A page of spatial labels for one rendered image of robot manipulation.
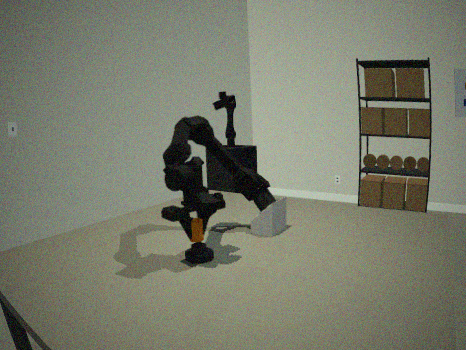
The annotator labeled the orange tapered knob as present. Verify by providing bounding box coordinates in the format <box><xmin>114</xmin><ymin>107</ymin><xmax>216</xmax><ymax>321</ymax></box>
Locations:
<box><xmin>189</xmin><ymin>218</ymin><xmax>204</xmax><ymax>242</ymax></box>

